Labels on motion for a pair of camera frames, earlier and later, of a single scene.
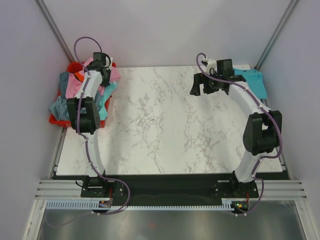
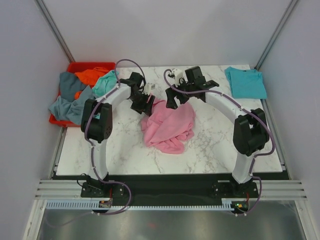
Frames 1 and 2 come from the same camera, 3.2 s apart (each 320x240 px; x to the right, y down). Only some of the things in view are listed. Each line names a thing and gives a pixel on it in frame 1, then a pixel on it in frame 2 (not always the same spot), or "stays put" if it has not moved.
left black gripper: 106,83 → 147,107
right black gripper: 198,79 → 171,93
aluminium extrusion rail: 71,189 stays put
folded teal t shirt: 255,81 stays put
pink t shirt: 73,85 → 167,129
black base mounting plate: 169,187 stays put
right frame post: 276,33 stays put
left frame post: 47,15 stays put
